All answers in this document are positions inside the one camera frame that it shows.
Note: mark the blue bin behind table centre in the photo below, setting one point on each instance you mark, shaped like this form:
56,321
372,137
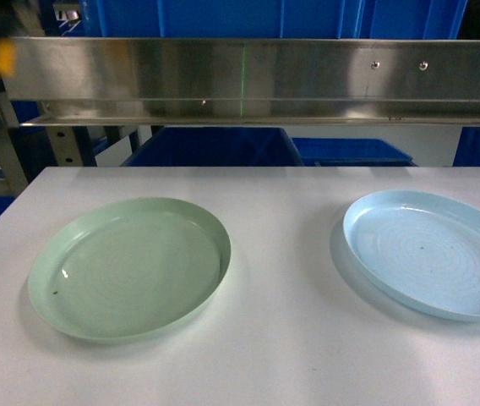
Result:
217,147

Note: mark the blue bin behind table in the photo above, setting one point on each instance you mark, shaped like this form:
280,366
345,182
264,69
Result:
327,152
217,147

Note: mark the blue bin behind table right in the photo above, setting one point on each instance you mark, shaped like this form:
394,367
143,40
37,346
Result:
327,152

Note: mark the green round plate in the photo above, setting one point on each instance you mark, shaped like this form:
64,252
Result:
130,270

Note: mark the light blue round plate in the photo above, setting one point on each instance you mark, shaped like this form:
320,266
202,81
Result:
420,249

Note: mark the large blue bin upper shelf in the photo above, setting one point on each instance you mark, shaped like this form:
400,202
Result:
277,19

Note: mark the stainless steel shelf rail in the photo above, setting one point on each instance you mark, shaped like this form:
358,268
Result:
253,82

